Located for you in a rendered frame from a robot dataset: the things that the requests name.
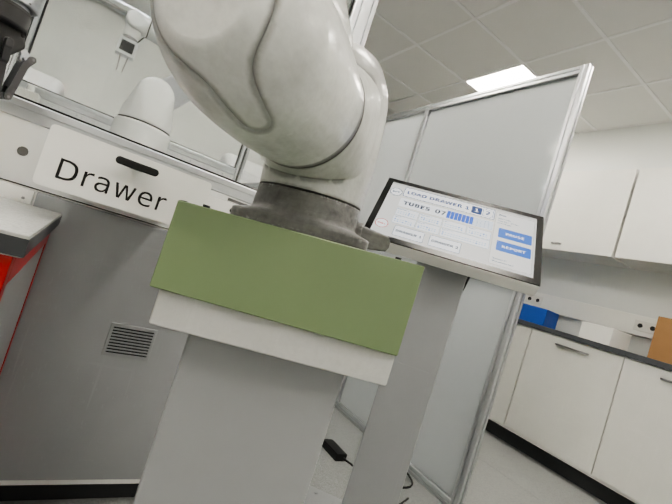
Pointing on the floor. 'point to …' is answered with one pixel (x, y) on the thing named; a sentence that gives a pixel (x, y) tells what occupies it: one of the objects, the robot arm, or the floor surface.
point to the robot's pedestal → (246, 406)
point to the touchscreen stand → (402, 396)
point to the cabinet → (85, 358)
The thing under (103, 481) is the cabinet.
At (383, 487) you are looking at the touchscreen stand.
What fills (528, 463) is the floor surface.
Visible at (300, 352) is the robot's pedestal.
